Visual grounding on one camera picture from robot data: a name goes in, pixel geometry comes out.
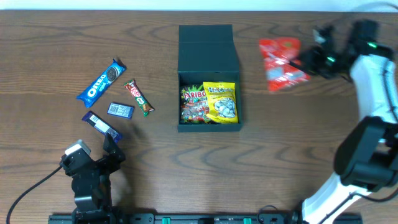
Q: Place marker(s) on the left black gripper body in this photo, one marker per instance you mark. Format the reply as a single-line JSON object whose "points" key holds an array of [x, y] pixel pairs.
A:
{"points": [[106, 167]]}

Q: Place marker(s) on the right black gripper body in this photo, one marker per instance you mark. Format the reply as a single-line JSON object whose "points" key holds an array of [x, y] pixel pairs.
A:
{"points": [[314, 59]]}

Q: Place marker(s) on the red Hacks candy bag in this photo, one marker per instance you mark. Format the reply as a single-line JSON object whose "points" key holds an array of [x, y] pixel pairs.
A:
{"points": [[276, 54]]}

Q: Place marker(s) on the blue Oreo cookie pack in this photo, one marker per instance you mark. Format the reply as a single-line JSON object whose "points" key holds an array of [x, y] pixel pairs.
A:
{"points": [[96, 89]]}

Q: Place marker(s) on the black Haribo gummy bag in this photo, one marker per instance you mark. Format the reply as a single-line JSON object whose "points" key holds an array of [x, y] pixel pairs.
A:
{"points": [[194, 105]]}

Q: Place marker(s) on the yellow Hacks candy bag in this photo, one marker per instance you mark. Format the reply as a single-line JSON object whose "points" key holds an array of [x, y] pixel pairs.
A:
{"points": [[221, 99]]}

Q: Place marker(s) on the dark green box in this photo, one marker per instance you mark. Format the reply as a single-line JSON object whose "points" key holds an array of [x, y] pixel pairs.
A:
{"points": [[206, 53]]}

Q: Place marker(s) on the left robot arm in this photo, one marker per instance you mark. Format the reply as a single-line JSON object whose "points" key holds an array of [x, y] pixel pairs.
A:
{"points": [[94, 204]]}

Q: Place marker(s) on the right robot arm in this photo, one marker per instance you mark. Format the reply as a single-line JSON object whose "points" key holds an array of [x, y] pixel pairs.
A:
{"points": [[366, 161]]}

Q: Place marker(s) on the long dark blue chocolate bar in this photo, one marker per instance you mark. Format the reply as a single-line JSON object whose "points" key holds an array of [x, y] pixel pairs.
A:
{"points": [[102, 126]]}

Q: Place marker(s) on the small blue candy bar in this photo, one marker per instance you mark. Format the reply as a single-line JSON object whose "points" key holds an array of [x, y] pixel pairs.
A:
{"points": [[120, 110]]}

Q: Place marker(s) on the red KitKat bar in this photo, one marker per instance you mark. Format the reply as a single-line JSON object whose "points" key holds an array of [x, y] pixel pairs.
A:
{"points": [[141, 100]]}

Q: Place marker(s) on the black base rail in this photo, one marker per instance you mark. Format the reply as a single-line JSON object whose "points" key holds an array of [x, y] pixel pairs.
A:
{"points": [[148, 218]]}

